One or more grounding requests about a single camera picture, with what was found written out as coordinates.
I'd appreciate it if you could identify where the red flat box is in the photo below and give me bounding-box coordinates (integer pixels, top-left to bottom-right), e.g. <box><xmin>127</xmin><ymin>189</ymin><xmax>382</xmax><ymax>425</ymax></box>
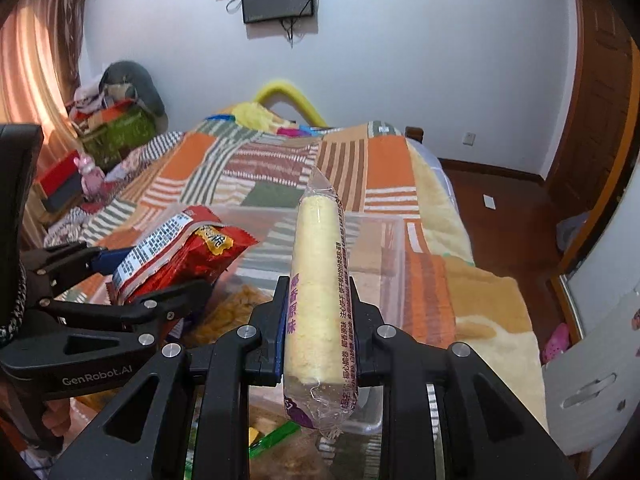
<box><xmin>37</xmin><ymin>150</ymin><xmax>87</xmax><ymax>212</ymax></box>

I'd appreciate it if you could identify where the clear plastic storage box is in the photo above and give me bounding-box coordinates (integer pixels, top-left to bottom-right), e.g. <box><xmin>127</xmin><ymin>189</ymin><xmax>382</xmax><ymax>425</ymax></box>
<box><xmin>75</xmin><ymin>207</ymin><xmax>407</xmax><ymax>480</ymax></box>

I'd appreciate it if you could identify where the yellow foam tube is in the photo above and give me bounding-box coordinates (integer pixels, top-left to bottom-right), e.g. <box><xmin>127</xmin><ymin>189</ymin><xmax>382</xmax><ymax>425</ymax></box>
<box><xmin>255</xmin><ymin>78</ymin><xmax>329</xmax><ymax>127</ymax></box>

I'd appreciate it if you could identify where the patchwork striped blanket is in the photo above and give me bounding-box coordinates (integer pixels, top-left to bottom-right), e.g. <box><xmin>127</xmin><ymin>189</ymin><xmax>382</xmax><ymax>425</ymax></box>
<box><xmin>47</xmin><ymin>116</ymin><xmax>476</xmax><ymax>341</ymax></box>

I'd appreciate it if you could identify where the wooden door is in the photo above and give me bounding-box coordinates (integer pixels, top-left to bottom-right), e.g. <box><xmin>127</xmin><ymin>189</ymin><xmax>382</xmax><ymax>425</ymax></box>
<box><xmin>542</xmin><ymin>0</ymin><xmax>637</xmax><ymax>213</ymax></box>

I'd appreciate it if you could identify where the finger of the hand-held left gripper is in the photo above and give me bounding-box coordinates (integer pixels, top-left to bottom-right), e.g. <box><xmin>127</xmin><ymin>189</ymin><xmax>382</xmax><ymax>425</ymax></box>
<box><xmin>22</xmin><ymin>241</ymin><xmax>133</xmax><ymax>287</ymax></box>
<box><xmin>37</xmin><ymin>280</ymin><xmax>213</xmax><ymax>347</ymax></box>

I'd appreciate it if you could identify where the pink toy bottle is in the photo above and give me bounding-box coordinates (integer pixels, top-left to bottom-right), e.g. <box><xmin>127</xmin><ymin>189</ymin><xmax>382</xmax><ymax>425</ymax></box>
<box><xmin>74</xmin><ymin>155</ymin><xmax>106</xmax><ymax>199</ymax></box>

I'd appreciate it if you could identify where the white cabinet door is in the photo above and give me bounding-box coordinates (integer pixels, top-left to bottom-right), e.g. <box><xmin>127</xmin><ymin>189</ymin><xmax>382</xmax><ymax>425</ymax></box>
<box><xmin>555</xmin><ymin>145</ymin><xmax>640</xmax><ymax>342</ymax></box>

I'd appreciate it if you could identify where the pink slipper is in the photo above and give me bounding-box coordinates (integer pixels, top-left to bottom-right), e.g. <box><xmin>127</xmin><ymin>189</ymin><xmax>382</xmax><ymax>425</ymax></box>
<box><xmin>542</xmin><ymin>322</ymin><xmax>571</xmax><ymax>364</ymax></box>

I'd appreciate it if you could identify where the black hanging cable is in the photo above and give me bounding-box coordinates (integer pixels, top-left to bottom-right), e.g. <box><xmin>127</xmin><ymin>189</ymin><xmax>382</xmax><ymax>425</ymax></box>
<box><xmin>280</xmin><ymin>15</ymin><xmax>307</xmax><ymax>49</ymax></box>

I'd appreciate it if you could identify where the green snack packet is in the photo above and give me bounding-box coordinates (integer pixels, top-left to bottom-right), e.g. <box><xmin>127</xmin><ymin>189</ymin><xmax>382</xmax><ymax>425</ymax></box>
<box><xmin>248</xmin><ymin>421</ymin><xmax>301</xmax><ymax>459</ymax></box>

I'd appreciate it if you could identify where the red snack bag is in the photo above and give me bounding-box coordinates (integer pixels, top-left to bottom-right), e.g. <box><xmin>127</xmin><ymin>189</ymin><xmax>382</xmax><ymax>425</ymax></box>
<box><xmin>111</xmin><ymin>205</ymin><xmax>261</xmax><ymax>322</ymax></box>

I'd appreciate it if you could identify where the yellow crisps bag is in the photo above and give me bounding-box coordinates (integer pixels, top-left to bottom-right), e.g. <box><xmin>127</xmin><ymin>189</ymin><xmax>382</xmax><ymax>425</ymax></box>
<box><xmin>189</xmin><ymin>284</ymin><xmax>272</xmax><ymax>347</ymax></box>

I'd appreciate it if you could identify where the orange patterned curtain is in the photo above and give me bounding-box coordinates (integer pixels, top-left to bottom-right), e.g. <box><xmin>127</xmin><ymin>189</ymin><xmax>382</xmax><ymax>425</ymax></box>
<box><xmin>0</xmin><ymin>0</ymin><xmax>97</xmax><ymax>133</ymax></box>

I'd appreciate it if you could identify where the pile of clothes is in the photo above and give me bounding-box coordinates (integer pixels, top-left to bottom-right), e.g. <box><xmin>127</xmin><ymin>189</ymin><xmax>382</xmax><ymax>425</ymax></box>
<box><xmin>65</xmin><ymin>76</ymin><xmax>142</xmax><ymax>123</ymax></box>

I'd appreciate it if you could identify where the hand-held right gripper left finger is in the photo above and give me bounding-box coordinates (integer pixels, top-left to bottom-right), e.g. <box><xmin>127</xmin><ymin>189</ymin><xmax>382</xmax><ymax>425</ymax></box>
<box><xmin>47</xmin><ymin>276</ymin><xmax>292</xmax><ymax>480</ymax></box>

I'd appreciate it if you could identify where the yellow towel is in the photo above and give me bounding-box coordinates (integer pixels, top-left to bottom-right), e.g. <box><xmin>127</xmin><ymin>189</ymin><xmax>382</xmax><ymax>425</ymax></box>
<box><xmin>234</xmin><ymin>102</ymin><xmax>297</xmax><ymax>135</ymax></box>

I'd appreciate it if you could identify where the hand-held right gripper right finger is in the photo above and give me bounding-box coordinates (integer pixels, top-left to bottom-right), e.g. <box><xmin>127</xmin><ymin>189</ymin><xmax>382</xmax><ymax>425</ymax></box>
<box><xmin>349</xmin><ymin>276</ymin><xmax>577</xmax><ymax>480</ymax></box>

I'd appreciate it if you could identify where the yellow roll snack packet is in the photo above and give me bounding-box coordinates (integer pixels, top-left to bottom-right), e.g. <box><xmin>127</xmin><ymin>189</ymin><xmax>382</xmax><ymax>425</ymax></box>
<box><xmin>282</xmin><ymin>164</ymin><xmax>362</xmax><ymax>442</ymax></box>

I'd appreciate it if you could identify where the grey bag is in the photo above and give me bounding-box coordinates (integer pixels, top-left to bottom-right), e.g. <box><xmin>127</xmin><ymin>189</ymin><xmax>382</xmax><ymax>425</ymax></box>
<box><xmin>556</xmin><ymin>211</ymin><xmax>592</xmax><ymax>254</ymax></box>

